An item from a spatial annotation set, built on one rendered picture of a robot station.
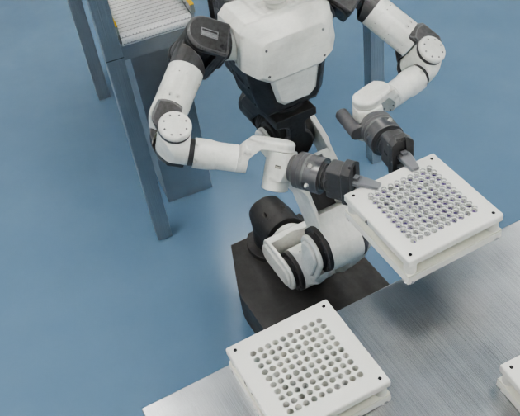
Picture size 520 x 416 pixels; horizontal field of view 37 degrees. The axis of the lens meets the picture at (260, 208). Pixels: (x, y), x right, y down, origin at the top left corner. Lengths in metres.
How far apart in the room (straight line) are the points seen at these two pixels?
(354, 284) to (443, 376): 1.08
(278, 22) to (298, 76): 0.17
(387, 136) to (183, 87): 0.49
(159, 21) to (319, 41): 0.86
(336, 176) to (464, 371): 0.50
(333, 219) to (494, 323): 0.65
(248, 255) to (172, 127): 1.12
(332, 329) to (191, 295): 1.38
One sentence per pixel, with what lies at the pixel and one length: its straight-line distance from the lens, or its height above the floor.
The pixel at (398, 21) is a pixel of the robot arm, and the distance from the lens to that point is 2.13.
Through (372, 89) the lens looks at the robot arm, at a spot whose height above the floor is 1.08.
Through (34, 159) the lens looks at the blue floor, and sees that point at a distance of 3.81.
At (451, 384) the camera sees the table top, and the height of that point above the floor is 0.85.
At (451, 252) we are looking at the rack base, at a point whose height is 0.99.
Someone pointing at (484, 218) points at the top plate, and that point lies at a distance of 1.71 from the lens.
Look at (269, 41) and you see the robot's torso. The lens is 1.96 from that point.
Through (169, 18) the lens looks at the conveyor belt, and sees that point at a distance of 2.77.
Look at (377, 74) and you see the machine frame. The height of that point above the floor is 0.45.
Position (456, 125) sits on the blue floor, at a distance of 3.61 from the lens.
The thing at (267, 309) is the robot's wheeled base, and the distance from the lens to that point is 2.66.
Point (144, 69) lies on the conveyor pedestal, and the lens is 2.95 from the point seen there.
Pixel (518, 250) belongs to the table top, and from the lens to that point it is 1.91.
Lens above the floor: 2.23
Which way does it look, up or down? 44 degrees down
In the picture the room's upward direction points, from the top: 9 degrees counter-clockwise
